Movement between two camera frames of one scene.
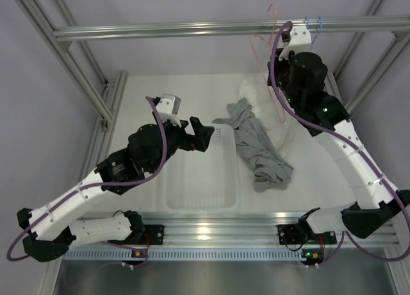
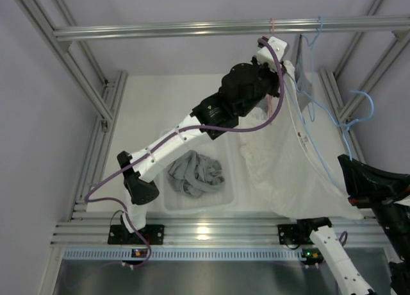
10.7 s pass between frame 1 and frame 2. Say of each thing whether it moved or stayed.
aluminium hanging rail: stayed
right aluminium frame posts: stayed
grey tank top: moved
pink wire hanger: moved
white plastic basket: stayed
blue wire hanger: moved
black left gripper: moved
